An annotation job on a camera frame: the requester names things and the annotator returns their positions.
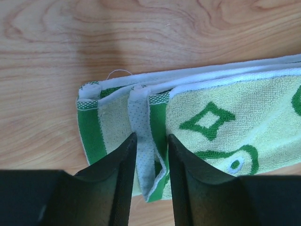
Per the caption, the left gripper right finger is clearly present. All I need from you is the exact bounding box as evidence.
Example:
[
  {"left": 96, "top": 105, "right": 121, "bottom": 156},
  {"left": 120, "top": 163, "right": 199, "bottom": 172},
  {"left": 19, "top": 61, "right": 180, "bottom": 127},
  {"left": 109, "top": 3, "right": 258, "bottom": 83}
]
[{"left": 168, "top": 135, "right": 301, "bottom": 226}]

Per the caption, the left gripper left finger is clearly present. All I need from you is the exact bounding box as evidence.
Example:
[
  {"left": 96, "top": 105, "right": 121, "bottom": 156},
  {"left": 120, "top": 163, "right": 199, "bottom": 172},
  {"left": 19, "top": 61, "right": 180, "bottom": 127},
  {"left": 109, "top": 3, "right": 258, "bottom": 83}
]
[{"left": 0, "top": 133, "right": 137, "bottom": 226}]

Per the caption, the dark green patterned towel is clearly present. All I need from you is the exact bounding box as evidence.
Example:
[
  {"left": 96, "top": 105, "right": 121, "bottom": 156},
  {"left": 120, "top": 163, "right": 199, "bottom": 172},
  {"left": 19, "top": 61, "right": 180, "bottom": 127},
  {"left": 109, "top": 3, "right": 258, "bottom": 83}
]
[{"left": 76, "top": 55, "right": 301, "bottom": 202}]

